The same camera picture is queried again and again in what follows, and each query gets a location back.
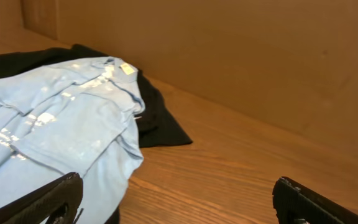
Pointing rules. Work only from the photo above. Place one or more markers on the light blue printed t-shirt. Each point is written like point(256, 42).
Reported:
point(57, 124)

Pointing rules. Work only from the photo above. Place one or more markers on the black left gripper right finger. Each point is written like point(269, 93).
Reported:
point(296, 204)

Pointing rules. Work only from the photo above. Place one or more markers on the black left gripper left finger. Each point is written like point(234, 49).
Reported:
point(56, 202)

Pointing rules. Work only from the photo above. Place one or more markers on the black t-shirt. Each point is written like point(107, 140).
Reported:
point(157, 118)

